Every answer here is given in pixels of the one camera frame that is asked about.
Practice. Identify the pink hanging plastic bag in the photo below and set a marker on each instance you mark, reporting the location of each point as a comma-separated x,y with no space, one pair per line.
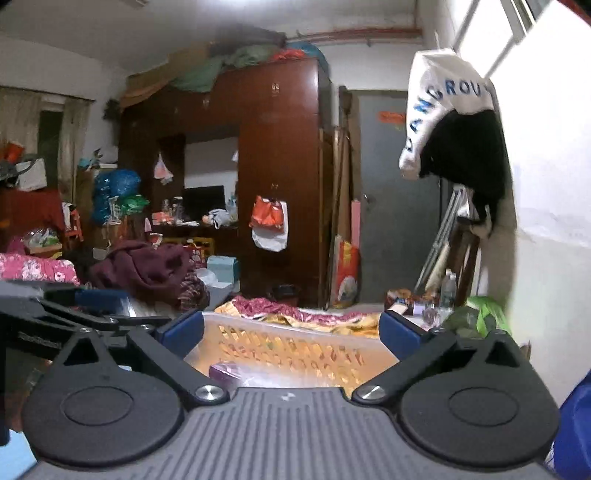
162,170

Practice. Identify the red and white plastic bag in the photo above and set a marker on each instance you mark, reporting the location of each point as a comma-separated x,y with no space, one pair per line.
268,214

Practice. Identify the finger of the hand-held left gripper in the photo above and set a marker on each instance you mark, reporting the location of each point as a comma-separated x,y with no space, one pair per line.
101,300
138,321

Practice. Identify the teal box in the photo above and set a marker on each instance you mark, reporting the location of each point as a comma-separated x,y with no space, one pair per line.
224,270

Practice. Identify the metal folding frame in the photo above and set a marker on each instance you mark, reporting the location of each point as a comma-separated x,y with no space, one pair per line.
438,240

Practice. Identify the red door sticker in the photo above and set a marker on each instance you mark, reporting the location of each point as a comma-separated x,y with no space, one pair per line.
392,117

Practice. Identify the black monitor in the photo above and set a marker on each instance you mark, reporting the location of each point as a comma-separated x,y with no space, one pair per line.
203,202

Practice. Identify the maroon cloth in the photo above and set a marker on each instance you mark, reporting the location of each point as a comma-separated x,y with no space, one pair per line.
138,267

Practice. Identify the white and black jacket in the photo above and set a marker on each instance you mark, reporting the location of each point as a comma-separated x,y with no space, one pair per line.
434,78

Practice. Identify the pink floral bedding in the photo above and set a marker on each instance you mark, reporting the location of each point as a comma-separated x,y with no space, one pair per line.
37,268

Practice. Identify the wooden boards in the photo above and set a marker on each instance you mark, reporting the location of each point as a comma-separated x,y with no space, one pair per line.
344,161

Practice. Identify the green plastic bag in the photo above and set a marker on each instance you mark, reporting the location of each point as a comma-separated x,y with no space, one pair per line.
485,309

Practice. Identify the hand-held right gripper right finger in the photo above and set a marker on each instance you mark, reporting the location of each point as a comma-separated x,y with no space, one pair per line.
399,339

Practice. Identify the beige curtains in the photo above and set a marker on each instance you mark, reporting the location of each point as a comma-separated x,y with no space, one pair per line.
18,120

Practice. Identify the purple box with white print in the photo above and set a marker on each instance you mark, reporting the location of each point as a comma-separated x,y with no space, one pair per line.
226,371

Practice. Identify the green cloth bundle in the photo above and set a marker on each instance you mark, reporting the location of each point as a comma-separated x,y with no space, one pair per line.
198,74

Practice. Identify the striped cloth pile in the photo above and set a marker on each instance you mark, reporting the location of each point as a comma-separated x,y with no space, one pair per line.
194,293

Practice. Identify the window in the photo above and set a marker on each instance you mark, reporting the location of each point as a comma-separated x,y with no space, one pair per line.
521,23

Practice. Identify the red ceiling pipe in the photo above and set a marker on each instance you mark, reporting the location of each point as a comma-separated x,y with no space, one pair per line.
360,34

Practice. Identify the brown wooden wardrobe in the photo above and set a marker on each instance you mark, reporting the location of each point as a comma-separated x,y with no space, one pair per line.
277,161

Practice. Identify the pink roll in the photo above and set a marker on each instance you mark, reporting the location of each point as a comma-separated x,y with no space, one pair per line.
356,226

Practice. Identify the floral yellow blanket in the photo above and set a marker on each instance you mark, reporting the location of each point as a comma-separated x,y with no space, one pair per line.
300,318

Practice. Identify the clear plastic bottle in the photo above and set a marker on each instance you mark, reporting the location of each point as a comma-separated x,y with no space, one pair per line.
449,290

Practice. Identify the white plastic basket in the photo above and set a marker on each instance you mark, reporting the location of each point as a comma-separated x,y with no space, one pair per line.
286,350

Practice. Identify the white tote bag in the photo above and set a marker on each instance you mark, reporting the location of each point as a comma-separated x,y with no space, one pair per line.
32,175

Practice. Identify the black bin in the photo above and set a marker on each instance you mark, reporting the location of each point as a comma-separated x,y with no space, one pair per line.
285,294

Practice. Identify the blue shopping bag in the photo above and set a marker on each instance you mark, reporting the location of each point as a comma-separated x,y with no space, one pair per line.
577,429

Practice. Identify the grey metal door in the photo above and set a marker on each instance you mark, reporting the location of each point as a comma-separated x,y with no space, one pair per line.
392,207

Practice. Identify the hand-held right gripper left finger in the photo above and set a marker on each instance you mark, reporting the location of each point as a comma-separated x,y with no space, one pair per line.
182,334

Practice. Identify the blue plastic bag pile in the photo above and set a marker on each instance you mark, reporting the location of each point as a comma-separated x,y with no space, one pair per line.
113,194

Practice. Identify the printed red sack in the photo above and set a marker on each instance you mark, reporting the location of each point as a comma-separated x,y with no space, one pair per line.
346,277

